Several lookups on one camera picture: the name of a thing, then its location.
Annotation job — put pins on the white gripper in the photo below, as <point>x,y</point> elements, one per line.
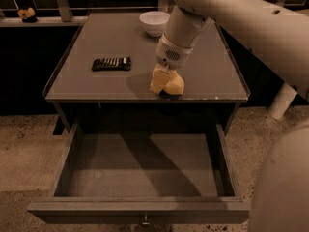
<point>173,55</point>

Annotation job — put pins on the yellow sponge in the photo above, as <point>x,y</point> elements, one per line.
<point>175,86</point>

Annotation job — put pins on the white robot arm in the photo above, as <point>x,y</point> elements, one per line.
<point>280,39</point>

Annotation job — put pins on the open grey top drawer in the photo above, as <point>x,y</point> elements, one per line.
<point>118,177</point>

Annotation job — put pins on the metal drawer knob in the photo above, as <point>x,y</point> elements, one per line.
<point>145,221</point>

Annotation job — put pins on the black snack bar wrapper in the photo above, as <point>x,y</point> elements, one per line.
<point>112,64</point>

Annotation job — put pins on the white ceramic bowl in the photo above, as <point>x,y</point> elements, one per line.
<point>154,22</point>

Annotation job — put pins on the grey cabinet table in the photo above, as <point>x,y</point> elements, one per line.
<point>210,74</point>

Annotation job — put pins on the yellow black object on ledge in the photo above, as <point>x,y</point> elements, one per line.
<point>27,15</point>

